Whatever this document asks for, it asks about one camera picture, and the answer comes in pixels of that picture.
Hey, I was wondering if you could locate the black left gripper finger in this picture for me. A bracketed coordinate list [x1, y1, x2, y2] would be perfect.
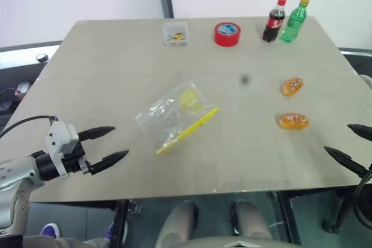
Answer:
[88, 150, 130, 177]
[78, 126, 116, 142]

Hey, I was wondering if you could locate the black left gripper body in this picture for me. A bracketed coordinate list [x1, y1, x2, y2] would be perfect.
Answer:
[62, 140, 92, 175]

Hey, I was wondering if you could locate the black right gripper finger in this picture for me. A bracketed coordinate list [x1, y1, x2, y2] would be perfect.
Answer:
[347, 124, 372, 142]
[323, 145, 370, 178]

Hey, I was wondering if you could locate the long sesame bread bun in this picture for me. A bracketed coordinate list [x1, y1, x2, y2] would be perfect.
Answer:
[278, 112, 310, 131]

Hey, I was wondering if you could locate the clear yellow-zip plastic bag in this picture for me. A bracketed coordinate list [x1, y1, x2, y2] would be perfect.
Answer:
[135, 79, 220, 155]

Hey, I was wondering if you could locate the round sesame bread bun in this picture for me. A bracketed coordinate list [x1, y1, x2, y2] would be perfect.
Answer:
[281, 77, 305, 97]

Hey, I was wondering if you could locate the black table leg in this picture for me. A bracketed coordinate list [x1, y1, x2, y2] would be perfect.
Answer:
[275, 191, 302, 246]
[111, 200, 130, 248]

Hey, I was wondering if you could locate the purple shoe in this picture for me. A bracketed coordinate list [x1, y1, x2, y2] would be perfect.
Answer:
[105, 221, 116, 240]
[40, 222, 61, 239]

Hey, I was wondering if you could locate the red and white device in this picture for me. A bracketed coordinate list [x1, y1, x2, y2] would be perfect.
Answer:
[15, 81, 32, 95]

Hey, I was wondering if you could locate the green bottle yellow cap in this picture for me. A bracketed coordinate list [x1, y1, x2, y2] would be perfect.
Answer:
[280, 0, 310, 44]

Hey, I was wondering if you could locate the clear plastic parts box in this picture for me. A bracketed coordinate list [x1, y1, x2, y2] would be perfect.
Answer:
[163, 21, 189, 46]

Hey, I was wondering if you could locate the cola bottle red cap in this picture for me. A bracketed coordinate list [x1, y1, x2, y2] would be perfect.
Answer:
[262, 0, 288, 43]

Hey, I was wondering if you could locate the grey robot torso edge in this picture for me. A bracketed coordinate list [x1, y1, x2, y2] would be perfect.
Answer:
[165, 235, 303, 248]

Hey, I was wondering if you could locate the red tape roll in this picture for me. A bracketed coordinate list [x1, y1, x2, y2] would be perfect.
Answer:
[214, 21, 242, 48]

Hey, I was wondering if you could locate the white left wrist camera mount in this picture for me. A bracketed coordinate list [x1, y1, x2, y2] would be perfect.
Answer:
[45, 120, 80, 178]

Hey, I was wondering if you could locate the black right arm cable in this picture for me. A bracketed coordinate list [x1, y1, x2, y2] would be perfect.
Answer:
[352, 164, 372, 227]

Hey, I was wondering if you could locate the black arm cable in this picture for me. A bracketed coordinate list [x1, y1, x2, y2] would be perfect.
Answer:
[352, 164, 372, 227]
[0, 115, 59, 139]

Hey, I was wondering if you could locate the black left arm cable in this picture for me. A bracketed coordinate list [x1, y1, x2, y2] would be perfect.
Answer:
[0, 115, 59, 139]

